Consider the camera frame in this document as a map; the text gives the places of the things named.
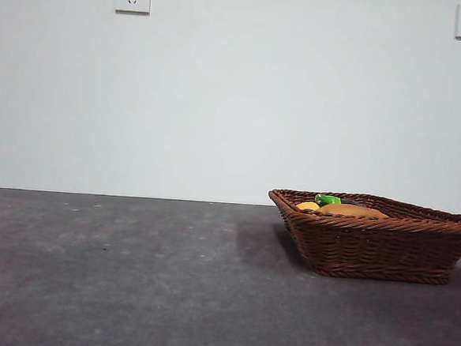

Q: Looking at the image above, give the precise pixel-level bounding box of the brown wicker basket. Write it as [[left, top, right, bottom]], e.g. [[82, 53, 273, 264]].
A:
[[262, 186, 461, 288]]

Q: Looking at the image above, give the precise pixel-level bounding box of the brown potato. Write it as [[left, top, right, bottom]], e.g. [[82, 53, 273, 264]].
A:
[[317, 201, 391, 220]]

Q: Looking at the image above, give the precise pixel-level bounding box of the yellow corn cob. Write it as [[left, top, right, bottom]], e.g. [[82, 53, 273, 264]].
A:
[[294, 200, 321, 212]]

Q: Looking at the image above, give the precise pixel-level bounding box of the dark purple eggplant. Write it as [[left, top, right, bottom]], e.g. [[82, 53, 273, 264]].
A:
[[313, 194, 368, 210]]

